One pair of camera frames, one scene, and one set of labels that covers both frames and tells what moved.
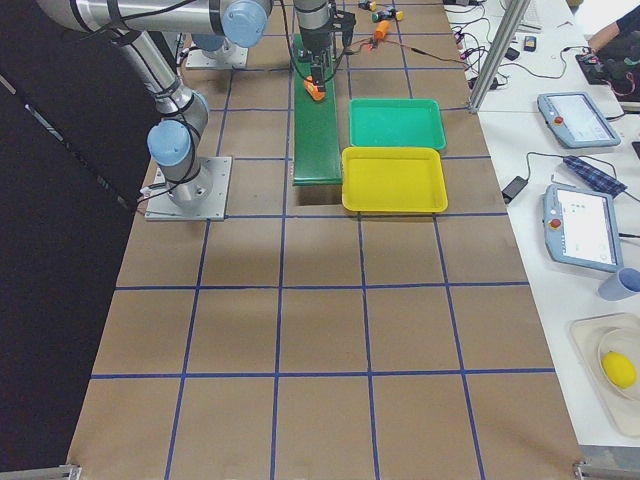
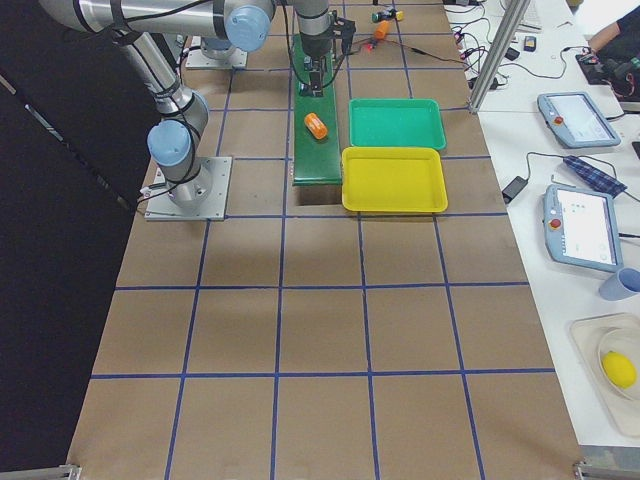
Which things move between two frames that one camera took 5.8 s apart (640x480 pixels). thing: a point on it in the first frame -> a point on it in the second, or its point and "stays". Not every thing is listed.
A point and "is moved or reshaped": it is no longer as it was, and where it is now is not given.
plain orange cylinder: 382,27 stays
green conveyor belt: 316,146 stays
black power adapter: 513,189 stays
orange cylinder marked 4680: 312,89 is moved or reshaped
